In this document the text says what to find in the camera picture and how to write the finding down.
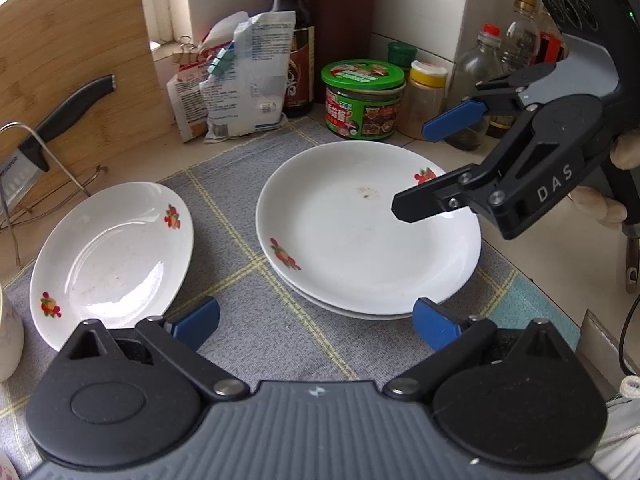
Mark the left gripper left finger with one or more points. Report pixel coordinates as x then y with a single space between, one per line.
177 341

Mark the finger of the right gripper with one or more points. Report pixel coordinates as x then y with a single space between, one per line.
496 97
466 187

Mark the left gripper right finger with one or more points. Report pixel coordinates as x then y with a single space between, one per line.
458 344

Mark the white fruit-pattern plate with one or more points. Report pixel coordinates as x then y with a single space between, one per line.
119 256

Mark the white plate with food stain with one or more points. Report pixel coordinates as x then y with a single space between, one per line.
331 204

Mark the plain white bowl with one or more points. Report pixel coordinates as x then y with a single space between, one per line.
11 338

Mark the right gloved hand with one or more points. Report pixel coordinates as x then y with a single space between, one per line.
611 194

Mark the clear bottle red cap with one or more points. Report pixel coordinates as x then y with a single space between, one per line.
479 64

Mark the clear bottle gold cap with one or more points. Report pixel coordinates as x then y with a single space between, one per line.
521 42

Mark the yellow lid spice jar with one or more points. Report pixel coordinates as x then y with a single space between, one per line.
422 99

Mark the grey checked cloth mat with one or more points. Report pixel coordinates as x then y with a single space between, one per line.
266 330

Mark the green cap small bottle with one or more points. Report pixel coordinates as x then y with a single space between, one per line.
401 55

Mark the bottom white plate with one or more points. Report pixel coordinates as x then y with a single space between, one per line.
374 295

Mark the green lid sauce jar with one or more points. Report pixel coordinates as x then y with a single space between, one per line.
362 98

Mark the dark red knife block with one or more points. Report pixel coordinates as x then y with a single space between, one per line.
342 30

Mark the dark soy sauce bottle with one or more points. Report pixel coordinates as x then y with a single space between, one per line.
299 90

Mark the orange white clipped bag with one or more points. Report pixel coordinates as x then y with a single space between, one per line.
184 91

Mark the white clipped food bag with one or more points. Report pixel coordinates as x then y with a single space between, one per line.
246 80

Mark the bamboo cutting board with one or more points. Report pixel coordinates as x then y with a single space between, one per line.
50 48

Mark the wire rack stand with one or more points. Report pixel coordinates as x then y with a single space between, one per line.
10 223

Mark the kitchen knife black handle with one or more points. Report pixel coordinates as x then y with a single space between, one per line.
21 169

